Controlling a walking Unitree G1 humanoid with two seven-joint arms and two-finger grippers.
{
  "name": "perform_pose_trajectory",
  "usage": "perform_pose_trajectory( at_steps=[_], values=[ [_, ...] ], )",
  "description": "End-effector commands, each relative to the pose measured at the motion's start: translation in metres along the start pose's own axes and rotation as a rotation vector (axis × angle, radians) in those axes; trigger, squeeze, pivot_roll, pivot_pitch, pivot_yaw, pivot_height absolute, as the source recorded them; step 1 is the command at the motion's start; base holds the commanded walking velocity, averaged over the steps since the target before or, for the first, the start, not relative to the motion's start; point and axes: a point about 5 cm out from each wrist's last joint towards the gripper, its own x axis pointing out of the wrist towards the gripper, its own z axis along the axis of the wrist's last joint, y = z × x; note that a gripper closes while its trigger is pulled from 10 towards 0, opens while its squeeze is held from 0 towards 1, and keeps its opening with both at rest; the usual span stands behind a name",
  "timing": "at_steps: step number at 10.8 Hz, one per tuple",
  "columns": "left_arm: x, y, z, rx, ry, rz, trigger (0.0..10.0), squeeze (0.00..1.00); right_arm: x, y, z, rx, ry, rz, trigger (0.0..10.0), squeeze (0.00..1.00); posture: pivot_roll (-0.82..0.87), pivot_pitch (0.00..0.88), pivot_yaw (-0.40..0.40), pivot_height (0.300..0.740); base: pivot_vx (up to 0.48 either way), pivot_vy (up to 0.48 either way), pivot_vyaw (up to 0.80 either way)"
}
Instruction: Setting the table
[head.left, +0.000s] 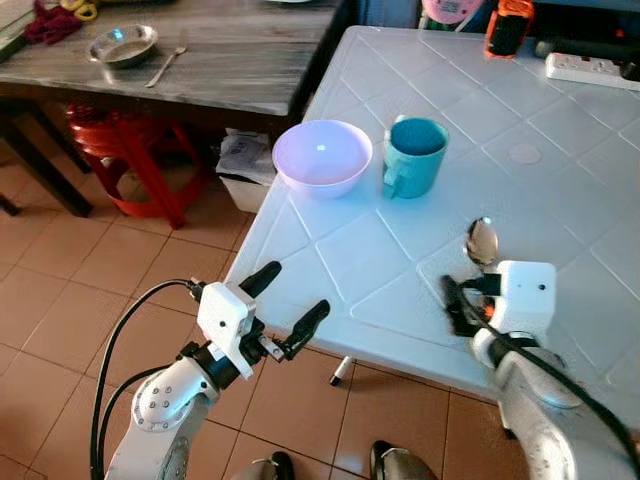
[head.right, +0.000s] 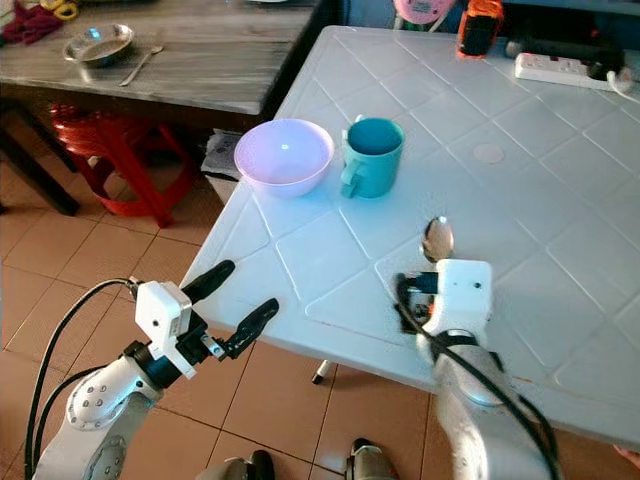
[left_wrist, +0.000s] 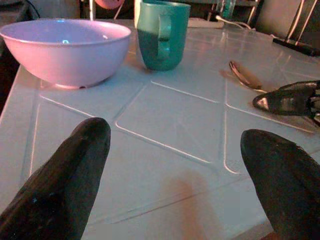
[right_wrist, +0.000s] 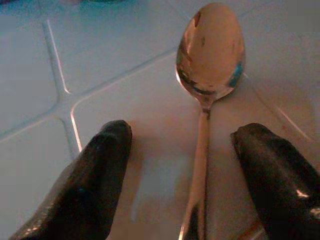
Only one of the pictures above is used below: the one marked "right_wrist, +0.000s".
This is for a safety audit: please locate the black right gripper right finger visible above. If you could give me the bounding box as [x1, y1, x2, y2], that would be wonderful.
[230, 122, 320, 240]

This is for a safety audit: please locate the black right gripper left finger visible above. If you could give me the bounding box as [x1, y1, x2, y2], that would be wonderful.
[8, 119, 133, 240]

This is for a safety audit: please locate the shiny metal spoon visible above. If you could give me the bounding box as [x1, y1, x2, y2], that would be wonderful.
[175, 2, 247, 240]

